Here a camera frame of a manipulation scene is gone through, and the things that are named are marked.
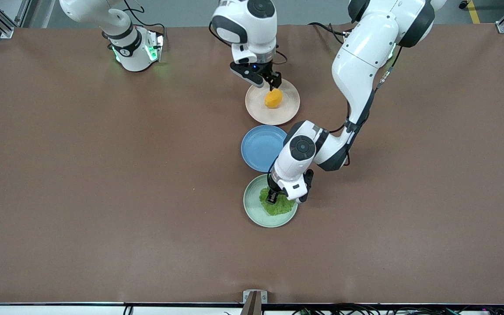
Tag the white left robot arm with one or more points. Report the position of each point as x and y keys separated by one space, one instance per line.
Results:
x=361 y=65

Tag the yellow lemon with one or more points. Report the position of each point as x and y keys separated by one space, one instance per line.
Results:
x=274 y=99

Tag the beige round plate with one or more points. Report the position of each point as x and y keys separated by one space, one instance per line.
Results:
x=287 y=114

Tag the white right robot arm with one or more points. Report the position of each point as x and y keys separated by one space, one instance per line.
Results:
x=243 y=22

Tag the black caster wheel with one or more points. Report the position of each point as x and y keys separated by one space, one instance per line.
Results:
x=463 y=4

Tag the brown table cover sheet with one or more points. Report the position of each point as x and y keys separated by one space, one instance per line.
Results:
x=103 y=218

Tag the grey camera support post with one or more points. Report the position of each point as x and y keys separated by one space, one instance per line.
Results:
x=253 y=308

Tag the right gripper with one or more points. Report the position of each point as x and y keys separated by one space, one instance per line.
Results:
x=272 y=75

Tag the white table edge rail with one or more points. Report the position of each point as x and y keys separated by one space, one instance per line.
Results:
x=37 y=310

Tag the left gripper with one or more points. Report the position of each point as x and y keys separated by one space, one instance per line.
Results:
x=274 y=191

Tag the blue round plate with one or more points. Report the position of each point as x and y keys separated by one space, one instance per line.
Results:
x=258 y=148

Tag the silver camera mount bracket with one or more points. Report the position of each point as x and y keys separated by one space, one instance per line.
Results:
x=246 y=296

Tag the pale green round plate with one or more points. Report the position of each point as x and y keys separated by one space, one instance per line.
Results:
x=254 y=214

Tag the green lettuce leaf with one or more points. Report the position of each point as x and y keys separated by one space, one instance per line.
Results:
x=283 y=208

